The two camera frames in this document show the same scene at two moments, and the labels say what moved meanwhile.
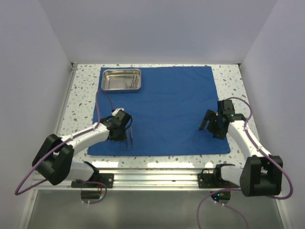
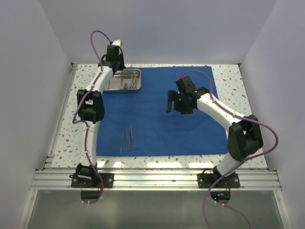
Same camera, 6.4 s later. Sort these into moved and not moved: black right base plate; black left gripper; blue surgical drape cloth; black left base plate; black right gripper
Moved: black right gripper; black left gripper
Not moved: black left base plate; black right base plate; blue surgical drape cloth
